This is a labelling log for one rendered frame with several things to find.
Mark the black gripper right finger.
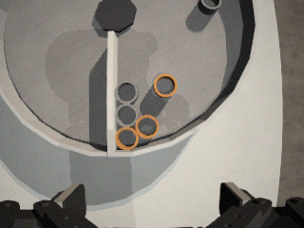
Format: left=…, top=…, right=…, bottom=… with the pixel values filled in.
left=205, top=182, right=304, bottom=228

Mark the bronze ring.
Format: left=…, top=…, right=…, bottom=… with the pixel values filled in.
left=135, top=115, right=159, bottom=139
left=154, top=74, right=178, bottom=98
left=115, top=126, right=140, bottom=150

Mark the grey metal ring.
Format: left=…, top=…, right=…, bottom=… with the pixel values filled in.
left=115, top=81, right=139, bottom=104
left=115, top=104, right=139, bottom=127
left=198, top=0, right=221, bottom=15

